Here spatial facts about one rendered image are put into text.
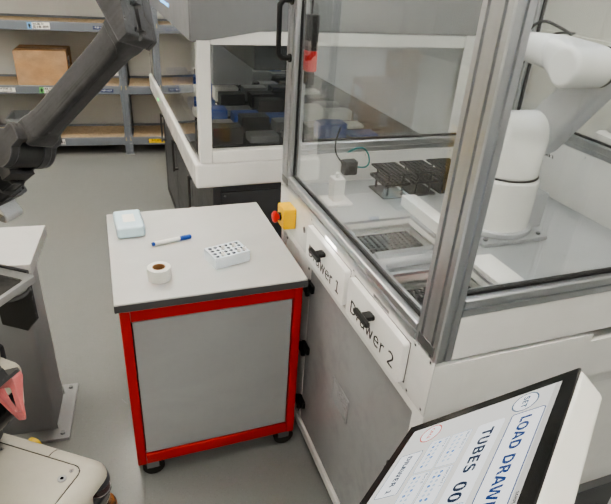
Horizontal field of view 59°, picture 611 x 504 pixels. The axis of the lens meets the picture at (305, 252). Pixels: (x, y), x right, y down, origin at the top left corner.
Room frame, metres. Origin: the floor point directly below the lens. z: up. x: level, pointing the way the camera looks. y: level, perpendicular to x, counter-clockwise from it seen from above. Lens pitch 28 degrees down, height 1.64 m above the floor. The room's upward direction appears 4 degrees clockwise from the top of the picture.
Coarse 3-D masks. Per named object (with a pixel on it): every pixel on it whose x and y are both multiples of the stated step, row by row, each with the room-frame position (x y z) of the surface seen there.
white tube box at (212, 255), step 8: (208, 248) 1.53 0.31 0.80; (216, 248) 1.54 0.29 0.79; (232, 248) 1.54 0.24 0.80; (208, 256) 1.50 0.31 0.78; (216, 256) 1.48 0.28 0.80; (224, 256) 1.48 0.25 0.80; (232, 256) 1.50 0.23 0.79; (240, 256) 1.51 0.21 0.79; (248, 256) 1.53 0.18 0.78; (216, 264) 1.46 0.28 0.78; (224, 264) 1.48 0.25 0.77; (232, 264) 1.50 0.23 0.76
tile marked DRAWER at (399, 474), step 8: (408, 456) 0.56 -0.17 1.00; (416, 456) 0.55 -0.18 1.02; (400, 464) 0.55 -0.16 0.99; (408, 464) 0.54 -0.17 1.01; (392, 472) 0.54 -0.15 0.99; (400, 472) 0.53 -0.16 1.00; (408, 472) 0.52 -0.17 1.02; (392, 480) 0.52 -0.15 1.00; (400, 480) 0.51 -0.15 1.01; (384, 488) 0.51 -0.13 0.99; (392, 488) 0.50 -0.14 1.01; (376, 496) 0.50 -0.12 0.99; (384, 496) 0.49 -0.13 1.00
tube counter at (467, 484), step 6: (462, 480) 0.44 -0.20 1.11; (468, 480) 0.43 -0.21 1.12; (474, 480) 0.42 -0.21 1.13; (450, 486) 0.44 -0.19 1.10; (456, 486) 0.43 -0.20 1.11; (462, 486) 0.42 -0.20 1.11; (468, 486) 0.42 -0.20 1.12; (444, 492) 0.43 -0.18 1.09; (450, 492) 0.42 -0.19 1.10; (456, 492) 0.42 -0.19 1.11; (462, 492) 0.41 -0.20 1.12; (468, 492) 0.41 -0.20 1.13; (444, 498) 0.42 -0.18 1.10; (450, 498) 0.41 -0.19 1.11; (456, 498) 0.41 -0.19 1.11; (462, 498) 0.40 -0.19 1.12
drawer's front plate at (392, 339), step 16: (352, 288) 1.17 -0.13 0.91; (352, 304) 1.16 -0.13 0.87; (368, 304) 1.08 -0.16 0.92; (352, 320) 1.15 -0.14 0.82; (384, 320) 1.01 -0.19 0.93; (368, 336) 1.06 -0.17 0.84; (384, 336) 1.00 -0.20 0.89; (400, 336) 0.95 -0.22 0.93; (384, 352) 0.99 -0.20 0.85; (400, 352) 0.93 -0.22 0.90; (400, 368) 0.92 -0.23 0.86
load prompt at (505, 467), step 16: (512, 416) 0.52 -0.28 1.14; (528, 416) 0.50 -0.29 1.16; (512, 432) 0.48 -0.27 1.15; (528, 432) 0.46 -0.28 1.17; (512, 448) 0.45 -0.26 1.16; (528, 448) 0.43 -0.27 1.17; (496, 464) 0.43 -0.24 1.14; (512, 464) 0.42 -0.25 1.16; (496, 480) 0.40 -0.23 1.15; (512, 480) 0.39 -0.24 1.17; (480, 496) 0.39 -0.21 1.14; (496, 496) 0.38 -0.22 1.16
